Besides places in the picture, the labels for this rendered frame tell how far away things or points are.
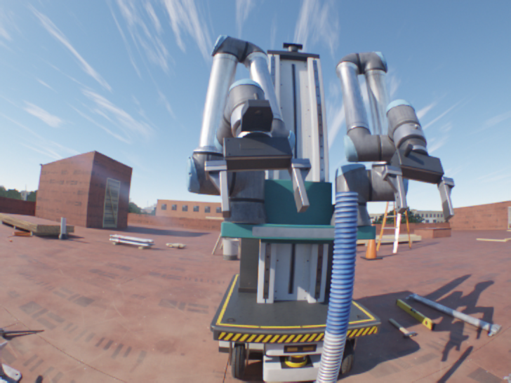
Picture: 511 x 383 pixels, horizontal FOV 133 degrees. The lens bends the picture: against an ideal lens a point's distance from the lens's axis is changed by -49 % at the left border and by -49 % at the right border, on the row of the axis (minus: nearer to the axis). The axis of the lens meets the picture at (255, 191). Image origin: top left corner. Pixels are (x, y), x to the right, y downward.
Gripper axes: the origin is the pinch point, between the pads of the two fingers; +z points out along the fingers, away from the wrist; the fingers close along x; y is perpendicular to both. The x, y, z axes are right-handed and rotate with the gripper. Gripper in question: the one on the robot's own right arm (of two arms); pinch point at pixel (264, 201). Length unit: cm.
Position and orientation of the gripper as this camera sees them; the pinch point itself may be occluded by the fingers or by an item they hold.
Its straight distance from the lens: 37.9
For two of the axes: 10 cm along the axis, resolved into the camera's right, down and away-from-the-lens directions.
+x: -9.9, 0.5, -1.6
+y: -1.1, 5.2, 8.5
